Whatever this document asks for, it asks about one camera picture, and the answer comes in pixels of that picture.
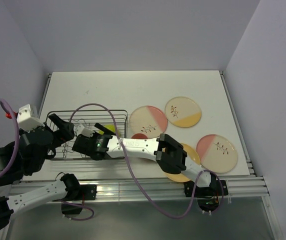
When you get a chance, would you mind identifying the lime green bowl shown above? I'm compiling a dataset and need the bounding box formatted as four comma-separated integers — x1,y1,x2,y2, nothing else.
98,124,116,135

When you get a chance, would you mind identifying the yellow cream leaf plate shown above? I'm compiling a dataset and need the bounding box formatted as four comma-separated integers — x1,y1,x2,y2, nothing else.
164,96,202,128

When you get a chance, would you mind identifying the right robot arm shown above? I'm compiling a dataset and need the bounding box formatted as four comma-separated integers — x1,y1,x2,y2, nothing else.
72,124,217,195

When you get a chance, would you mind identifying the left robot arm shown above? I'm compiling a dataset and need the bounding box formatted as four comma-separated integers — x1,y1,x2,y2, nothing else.
0,113,81,230

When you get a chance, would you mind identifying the pink cream plate near rack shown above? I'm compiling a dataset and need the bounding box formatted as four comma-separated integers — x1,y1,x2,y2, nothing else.
129,105,168,139

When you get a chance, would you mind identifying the pink plastic cup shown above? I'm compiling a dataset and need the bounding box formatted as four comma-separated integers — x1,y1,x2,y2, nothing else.
131,133,148,140

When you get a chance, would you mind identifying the plain yellow bear plate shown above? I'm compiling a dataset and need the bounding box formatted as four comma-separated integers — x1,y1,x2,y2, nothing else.
164,143,201,183

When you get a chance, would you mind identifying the pink cream plate right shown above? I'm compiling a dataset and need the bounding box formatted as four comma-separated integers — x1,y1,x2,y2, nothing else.
196,134,238,174

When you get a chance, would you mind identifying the black wire dish rack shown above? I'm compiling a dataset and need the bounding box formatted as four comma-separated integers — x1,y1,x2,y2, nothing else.
45,107,128,161

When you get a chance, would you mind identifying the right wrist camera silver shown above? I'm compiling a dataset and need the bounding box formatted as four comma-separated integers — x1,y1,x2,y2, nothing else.
75,124,95,138

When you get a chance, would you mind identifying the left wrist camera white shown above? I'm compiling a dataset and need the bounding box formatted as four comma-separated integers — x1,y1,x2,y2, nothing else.
17,104,45,132

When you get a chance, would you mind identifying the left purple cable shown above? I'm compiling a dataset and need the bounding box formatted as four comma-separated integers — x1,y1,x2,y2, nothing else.
0,98,19,187

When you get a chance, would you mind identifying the purple cable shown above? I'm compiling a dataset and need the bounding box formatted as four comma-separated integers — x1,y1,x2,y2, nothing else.
0,98,19,187
69,102,225,220

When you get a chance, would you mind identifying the aluminium table edge rail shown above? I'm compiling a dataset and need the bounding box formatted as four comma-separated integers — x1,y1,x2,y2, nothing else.
5,174,270,205

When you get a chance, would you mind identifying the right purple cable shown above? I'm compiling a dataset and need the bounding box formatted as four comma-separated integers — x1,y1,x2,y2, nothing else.
69,102,225,220

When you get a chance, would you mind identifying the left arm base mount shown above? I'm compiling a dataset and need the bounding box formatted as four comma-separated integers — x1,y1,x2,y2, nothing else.
61,184,97,219

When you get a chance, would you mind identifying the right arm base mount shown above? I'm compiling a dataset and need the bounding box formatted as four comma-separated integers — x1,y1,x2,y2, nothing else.
183,180,229,214

